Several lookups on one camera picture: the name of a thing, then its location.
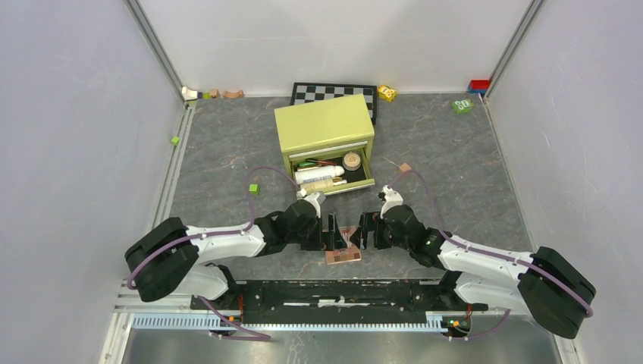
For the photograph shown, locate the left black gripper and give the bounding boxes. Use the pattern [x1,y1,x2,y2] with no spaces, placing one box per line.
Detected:
[287,212,347,251]

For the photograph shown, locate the eyeshadow palette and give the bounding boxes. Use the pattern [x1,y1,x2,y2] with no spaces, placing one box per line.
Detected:
[325,226,362,265]

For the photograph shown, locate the beige foundation bottle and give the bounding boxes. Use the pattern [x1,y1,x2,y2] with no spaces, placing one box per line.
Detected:
[300,178,347,193]

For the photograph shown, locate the white bottle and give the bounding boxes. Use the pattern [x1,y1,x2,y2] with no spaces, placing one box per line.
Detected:
[294,165,345,184]

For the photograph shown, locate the round powder jar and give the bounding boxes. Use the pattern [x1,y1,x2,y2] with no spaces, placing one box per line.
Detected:
[342,152,362,171]

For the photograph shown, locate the red black pencil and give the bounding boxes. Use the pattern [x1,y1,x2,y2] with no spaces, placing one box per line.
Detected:
[305,158,337,166]

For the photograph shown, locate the green makeup organizer box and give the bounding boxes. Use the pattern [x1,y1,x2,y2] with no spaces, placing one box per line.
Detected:
[274,95,375,195]

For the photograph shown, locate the green tube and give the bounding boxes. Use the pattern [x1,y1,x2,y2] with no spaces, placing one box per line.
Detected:
[296,161,319,170]

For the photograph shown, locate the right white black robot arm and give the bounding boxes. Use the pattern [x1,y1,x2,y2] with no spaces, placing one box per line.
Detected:
[350,205,596,339]

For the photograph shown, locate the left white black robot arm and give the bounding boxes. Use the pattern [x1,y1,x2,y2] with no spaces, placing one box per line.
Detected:
[124,194,347,309]

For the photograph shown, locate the small green cube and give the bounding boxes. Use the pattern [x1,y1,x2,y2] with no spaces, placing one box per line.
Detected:
[249,184,260,195]

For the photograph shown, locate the yellow toy block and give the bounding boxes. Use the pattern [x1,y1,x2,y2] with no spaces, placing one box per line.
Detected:
[377,85,398,102]

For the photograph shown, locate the black white checkerboard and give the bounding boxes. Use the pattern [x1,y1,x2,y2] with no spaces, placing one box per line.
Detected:
[290,82,378,125]

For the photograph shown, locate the green number block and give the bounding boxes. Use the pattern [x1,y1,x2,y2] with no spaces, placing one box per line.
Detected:
[451,99,475,115]

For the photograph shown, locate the wooden arch block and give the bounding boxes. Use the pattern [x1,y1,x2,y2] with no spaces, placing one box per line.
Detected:
[221,89,245,99]

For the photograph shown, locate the red blue blocks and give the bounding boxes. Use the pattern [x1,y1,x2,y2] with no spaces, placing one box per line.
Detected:
[467,79,491,95]

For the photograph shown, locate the white toy piece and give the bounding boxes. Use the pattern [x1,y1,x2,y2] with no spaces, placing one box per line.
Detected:
[180,86,200,102]

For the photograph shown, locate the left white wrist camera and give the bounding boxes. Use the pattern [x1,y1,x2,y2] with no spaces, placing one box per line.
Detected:
[296,189,325,218]

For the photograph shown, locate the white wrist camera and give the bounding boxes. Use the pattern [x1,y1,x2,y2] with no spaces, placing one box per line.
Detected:
[378,185,404,218]
[296,189,325,218]

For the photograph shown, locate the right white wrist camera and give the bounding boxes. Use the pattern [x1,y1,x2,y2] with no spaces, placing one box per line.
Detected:
[378,185,404,218]

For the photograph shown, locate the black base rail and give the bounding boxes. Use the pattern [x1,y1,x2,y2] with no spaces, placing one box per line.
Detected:
[210,279,488,328]

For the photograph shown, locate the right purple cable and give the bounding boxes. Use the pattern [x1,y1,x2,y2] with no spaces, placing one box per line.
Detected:
[389,169,594,343]

